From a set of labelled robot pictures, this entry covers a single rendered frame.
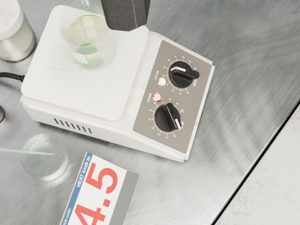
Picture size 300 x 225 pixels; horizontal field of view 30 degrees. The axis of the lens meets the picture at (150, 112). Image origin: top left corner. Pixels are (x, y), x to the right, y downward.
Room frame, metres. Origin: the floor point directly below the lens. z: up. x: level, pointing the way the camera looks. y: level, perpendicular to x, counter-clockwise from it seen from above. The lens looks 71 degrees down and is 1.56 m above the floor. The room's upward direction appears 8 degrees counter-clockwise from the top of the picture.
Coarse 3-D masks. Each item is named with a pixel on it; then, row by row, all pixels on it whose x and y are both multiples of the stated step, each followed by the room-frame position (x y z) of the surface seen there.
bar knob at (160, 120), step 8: (168, 104) 0.21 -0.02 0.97; (160, 112) 0.21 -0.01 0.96; (168, 112) 0.20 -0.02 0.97; (176, 112) 0.21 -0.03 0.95; (160, 120) 0.20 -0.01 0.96; (168, 120) 0.20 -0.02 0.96; (176, 120) 0.20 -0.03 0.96; (160, 128) 0.19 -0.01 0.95; (168, 128) 0.19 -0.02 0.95; (176, 128) 0.19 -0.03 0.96
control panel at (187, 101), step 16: (160, 48) 0.29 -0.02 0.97; (176, 48) 0.29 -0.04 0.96; (160, 64) 0.27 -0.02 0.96; (192, 64) 0.27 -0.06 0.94; (208, 64) 0.27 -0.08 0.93; (144, 96) 0.23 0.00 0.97; (176, 96) 0.23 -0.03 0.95; (192, 96) 0.23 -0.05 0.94; (144, 112) 0.21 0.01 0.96; (192, 112) 0.21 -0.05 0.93; (144, 128) 0.19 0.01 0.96; (192, 128) 0.19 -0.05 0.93; (176, 144) 0.18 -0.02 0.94
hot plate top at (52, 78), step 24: (48, 24) 0.33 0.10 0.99; (48, 48) 0.29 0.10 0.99; (120, 48) 0.28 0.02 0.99; (144, 48) 0.28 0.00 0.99; (48, 72) 0.26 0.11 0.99; (72, 72) 0.26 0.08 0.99; (96, 72) 0.26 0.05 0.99; (120, 72) 0.25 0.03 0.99; (48, 96) 0.24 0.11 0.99; (72, 96) 0.23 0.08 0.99; (96, 96) 0.23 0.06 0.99; (120, 96) 0.22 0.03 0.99
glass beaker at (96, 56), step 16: (80, 0) 0.31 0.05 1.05; (96, 0) 0.30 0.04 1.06; (64, 16) 0.29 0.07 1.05; (80, 16) 0.30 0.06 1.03; (64, 32) 0.28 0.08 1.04; (80, 48) 0.26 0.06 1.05; (96, 48) 0.26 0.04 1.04; (112, 48) 0.27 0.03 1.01; (80, 64) 0.26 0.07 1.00; (96, 64) 0.26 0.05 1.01
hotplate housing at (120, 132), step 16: (144, 64) 0.27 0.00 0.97; (144, 80) 0.25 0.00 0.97; (208, 80) 0.25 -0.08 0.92; (32, 112) 0.24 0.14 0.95; (48, 112) 0.23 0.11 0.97; (64, 112) 0.22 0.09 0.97; (128, 112) 0.21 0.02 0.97; (64, 128) 0.22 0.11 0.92; (80, 128) 0.21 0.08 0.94; (96, 128) 0.20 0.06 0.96; (112, 128) 0.20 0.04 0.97; (128, 128) 0.19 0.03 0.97; (128, 144) 0.19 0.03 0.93; (144, 144) 0.18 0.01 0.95; (160, 144) 0.18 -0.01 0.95; (176, 160) 0.16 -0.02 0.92
